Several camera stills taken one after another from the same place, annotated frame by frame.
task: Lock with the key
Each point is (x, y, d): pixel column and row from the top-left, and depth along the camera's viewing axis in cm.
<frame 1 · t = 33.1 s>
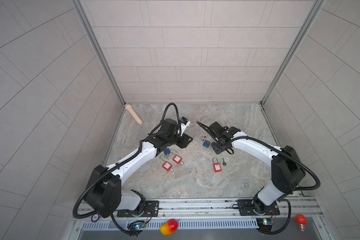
left hand: (192, 136, 80), fingers open
right hand: (217, 148, 87), fingers open
red padlock held: (217, 167, 85), point 2 cm above the table
blue padlock right: (206, 143, 95), point 2 cm above the table
red padlock lower left: (167, 166, 85), point 2 cm above the table
red padlock upper left: (178, 159, 88), point 2 cm above the table
beige cylinder peg: (129, 107, 112), point 3 cm above the table

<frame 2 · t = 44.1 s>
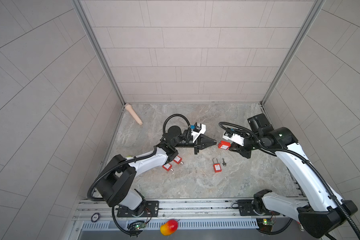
left hand: (217, 145, 65), fingers closed
right hand: (230, 146, 69), fingers closed
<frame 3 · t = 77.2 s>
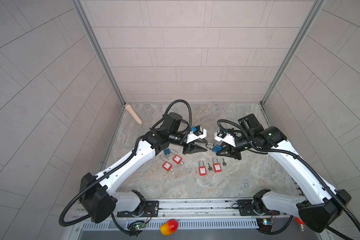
left hand: (208, 145, 63), fingers open
right hand: (218, 151, 66), fingers closed
blue padlock left: (167, 151, 93), on the table
red padlock with label: (202, 170, 84), point 2 cm above the table
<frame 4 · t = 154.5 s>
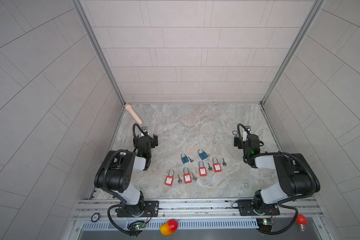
left hand: (149, 131, 94), fingers open
right hand: (242, 134, 95), fingers open
red padlock lower left: (169, 179, 80), point 2 cm above the table
red padlock upper left: (187, 176, 82), on the table
blue padlock left: (184, 158, 89), on the table
small silver key: (179, 181, 82), on the table
